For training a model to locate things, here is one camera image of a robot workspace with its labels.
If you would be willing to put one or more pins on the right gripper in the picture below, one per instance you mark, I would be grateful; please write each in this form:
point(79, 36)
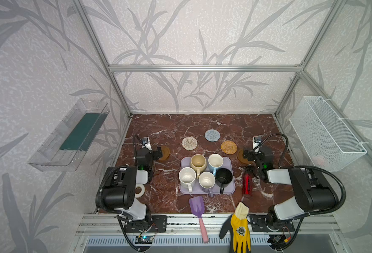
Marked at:
point(251, 155)

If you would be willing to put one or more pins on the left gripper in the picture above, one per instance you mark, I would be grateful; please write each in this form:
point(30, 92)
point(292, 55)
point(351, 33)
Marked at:
point(154, 154)

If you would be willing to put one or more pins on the light blue mug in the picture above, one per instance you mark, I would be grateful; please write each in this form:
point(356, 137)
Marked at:
point(215, 162)

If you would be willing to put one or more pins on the beige ceramic mug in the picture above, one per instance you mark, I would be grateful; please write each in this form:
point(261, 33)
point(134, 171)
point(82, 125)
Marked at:
point(199, 164)

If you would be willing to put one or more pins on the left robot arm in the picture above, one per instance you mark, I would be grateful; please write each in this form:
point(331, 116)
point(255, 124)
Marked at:
point(117, 190)

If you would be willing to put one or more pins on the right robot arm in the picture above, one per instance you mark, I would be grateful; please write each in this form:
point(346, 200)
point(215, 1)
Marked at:
point(316, 191)

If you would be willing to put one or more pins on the left brown wooden coaster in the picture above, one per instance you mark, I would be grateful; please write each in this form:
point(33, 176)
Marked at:
point(165, 153)

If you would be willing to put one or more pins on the brown wooden coaster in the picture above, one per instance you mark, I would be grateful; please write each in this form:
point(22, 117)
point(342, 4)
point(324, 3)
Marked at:
point(241, 157)
point(165, 153)

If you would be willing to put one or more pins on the right brown wooden coaster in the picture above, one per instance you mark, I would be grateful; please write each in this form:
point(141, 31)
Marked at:
point(241, 157)

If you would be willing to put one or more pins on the rattan coaster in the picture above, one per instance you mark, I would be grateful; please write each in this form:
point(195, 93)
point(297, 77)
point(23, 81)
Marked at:
point(229, 147)

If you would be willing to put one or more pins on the multicolour woven coaster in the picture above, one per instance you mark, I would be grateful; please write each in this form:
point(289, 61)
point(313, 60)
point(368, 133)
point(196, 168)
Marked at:
point(189, 143)

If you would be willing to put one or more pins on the blue-grey woven coaster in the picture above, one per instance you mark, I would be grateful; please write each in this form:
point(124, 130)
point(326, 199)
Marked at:
point(212, 135)

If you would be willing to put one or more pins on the lavender plastic tray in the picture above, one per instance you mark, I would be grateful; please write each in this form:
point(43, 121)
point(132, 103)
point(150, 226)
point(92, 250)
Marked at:
point(229, 189)

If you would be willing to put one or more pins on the white tape roll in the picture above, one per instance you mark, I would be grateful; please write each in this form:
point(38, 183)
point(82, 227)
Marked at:
point(139, 190)

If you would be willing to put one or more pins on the black mug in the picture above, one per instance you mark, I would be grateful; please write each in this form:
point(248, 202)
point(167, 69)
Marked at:
point(223, 178)

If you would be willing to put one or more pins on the white speckled mug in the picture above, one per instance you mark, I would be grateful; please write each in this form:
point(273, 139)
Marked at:
point(187, 178)

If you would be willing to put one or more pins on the lavender mug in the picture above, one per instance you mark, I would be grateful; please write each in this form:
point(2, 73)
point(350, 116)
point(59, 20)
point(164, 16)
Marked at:
point(207, 182)

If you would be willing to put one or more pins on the purple pink scoop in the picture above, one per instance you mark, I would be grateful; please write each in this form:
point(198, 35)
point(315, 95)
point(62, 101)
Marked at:
point(198, 209)

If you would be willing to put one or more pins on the yellow black work glove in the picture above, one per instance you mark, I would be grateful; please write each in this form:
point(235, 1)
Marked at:
point(237, 225)

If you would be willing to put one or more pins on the green circuit board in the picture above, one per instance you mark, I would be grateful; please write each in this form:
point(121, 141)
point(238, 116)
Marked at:
point(144, 240)

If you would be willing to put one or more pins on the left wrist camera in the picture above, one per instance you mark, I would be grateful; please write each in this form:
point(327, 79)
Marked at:
point(146, 143)

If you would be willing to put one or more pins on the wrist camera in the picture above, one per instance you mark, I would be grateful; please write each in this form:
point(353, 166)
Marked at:
point(146, 143)
point(256, 142)

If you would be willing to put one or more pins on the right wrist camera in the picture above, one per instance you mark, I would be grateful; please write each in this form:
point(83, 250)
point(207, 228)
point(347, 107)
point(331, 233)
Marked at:
point(256, 142)

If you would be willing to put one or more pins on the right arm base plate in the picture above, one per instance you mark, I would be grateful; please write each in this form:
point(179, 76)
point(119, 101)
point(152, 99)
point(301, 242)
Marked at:
point(269, 223)

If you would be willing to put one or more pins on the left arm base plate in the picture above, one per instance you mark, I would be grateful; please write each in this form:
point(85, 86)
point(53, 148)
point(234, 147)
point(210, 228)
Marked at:
point(153, 224)

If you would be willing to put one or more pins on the white wire mesh basket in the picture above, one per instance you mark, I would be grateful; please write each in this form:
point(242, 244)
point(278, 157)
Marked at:
point(328, 141)

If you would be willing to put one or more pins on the clear plastic wall bin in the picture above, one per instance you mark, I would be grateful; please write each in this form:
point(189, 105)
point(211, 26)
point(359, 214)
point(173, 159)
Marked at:
point(68, 144)

